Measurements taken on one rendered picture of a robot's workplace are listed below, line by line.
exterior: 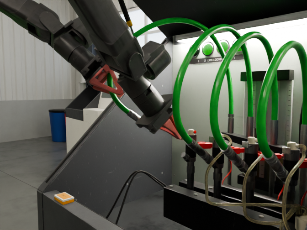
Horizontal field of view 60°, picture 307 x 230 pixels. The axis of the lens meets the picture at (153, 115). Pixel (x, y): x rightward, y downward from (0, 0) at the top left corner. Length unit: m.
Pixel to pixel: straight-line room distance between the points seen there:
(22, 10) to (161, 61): 0.35
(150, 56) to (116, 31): 0.12
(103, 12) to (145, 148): 0.65
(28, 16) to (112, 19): 0.30
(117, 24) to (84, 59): 0.22
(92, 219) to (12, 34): 7.07
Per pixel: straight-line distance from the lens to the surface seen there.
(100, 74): 0.67
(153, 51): 0.58
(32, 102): 7.55
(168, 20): 0.75
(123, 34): 0.49
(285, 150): 0.55
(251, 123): 0.77
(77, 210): 0.69
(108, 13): 0.47
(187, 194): 0.68
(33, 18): 0.72
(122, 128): 0.92
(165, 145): 1.09
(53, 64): 7.90
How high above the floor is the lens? 1.23
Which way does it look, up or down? 5 degrees down
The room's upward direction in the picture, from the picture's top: straight up
